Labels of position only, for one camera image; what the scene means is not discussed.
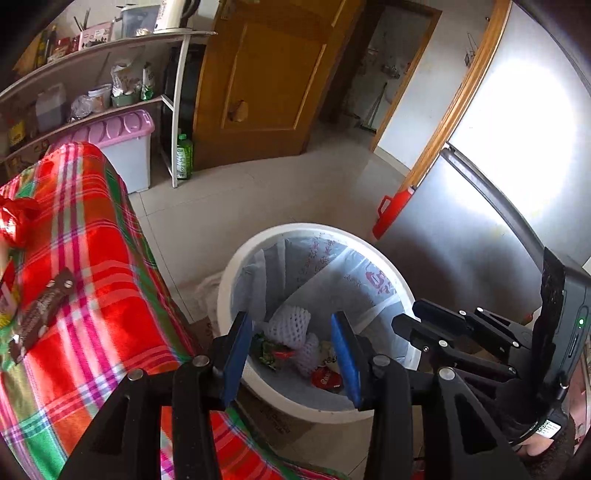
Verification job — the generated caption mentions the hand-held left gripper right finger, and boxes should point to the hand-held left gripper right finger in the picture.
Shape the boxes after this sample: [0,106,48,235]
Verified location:
[330,311,532,480]

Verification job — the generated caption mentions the white foam fruit net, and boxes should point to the white foam fruit net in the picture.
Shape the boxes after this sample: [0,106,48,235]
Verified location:
[268,305,311,344]
[295,332,321,376]

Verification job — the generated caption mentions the brown wooden door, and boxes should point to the brown wooden door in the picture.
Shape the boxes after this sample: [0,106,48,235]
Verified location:
[193,0,368,171]

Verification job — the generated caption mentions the red green plaid tablecloth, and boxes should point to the red green plaid tablecloth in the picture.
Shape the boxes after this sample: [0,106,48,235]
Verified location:
[0,142,342,480]

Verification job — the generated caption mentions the green snack wrapper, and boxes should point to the green snack wrapper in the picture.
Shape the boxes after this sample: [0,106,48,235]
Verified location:
[257,335,280,368]

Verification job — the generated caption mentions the translucent bin liner bag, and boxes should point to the translucent bin liner bag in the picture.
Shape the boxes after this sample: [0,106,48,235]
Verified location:
[196,235,409,411]

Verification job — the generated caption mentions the silver refrigerator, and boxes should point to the silver refrigerator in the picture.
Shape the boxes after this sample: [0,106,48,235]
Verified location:
[374,0,591,333]

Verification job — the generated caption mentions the yellow label bottle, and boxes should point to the yellow label bottle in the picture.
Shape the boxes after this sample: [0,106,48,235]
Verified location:
[8,117,27,148]

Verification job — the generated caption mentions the green broom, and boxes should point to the green broom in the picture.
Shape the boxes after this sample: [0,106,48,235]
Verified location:
[360,83,389,134]

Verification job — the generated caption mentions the person's right forearm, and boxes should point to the person's right forearm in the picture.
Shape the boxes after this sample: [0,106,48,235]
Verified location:
[517,411,578,469]

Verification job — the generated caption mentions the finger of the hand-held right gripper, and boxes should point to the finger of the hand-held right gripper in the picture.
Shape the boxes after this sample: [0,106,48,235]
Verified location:
[392,314,518,388]
[414,299,534,358]

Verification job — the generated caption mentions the pink lidded storage box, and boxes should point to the pink lidded storage box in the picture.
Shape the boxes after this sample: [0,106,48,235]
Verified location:
[55,110,154,195]

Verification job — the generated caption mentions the white electric kettle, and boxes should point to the white electric kettle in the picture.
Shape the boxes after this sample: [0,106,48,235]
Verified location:
[154,0,202,34]

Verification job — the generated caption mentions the red foil snack bag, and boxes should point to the red foil snack bag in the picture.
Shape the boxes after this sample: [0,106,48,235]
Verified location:
[0,198,41,247]

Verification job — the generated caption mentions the white round trash bin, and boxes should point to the white round trash bin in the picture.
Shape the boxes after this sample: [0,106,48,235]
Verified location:
[217,223,423,424]

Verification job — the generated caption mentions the clear lidded plastic container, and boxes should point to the clear lidded plastic container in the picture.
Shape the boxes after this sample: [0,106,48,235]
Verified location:
[115,4,160,40]

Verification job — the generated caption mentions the pink printed box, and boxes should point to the pink printed box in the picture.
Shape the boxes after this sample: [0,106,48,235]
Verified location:
[78,21,114,51]

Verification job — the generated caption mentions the printed food bag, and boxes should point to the printed food bag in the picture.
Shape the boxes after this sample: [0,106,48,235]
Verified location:
[110,60,144,95]

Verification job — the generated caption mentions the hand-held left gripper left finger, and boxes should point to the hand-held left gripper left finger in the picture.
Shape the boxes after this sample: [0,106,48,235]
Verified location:
[58,311,254,480]

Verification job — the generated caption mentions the red plastic bag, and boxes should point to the red plastic bag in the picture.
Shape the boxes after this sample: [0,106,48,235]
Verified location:
[311,367,345,393]

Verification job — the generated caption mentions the large dark oil jug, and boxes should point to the large dark oil jug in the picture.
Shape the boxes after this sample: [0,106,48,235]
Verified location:
[36,83,68,134]

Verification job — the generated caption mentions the white metal kitchen shelf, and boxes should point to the white metal kitchen shelf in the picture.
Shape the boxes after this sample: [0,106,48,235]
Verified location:
[0,28,218,189]

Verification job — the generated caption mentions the red plastic jug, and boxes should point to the red plastic jug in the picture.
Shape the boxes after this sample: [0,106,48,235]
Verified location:
[373,186,416,240]

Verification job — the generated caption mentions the white plastic tub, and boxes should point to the white plastic tub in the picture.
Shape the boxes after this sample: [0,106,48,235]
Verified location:
[88,84,113,113]

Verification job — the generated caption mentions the dark brown snack wrapper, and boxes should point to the dark brown snack wrapper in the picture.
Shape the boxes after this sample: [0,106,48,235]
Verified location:
[8,270,77,364]

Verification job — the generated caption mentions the green drink bottle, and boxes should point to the green drink bottle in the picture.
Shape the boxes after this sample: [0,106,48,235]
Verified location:
[175,134,194,181]

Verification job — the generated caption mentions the clear plastic bag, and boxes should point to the clear plastic bag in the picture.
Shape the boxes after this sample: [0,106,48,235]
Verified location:
[69,95,98,121]

